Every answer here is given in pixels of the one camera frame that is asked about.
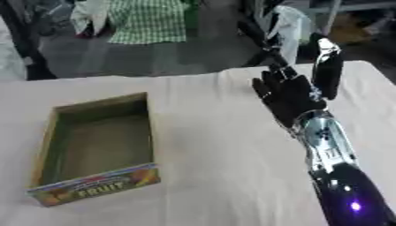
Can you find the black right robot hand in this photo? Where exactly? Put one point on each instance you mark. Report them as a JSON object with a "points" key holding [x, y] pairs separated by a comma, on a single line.
{"points": [[288, 94]]}

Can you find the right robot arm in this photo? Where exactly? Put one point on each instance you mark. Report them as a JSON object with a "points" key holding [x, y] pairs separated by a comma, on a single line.
{"points": [[330, 141]]}

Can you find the grey metal frame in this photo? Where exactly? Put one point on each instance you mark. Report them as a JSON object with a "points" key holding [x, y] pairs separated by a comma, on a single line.
{"points": [[335, 7]]}

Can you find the black stand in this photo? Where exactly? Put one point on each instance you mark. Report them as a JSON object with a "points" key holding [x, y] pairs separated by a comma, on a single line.
{"points": [[25, 44]]}

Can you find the black tripod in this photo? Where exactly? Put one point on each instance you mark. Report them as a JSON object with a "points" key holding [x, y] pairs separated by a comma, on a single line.
{"points": [[263, 38]]}

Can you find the green white checked cloth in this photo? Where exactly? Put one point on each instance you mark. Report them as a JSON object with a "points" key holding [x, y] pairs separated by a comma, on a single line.
{"points": [[147, 20]]}

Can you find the open cardboard box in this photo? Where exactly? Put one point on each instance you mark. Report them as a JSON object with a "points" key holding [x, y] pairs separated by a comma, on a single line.
{"points": [[98, 147]]}

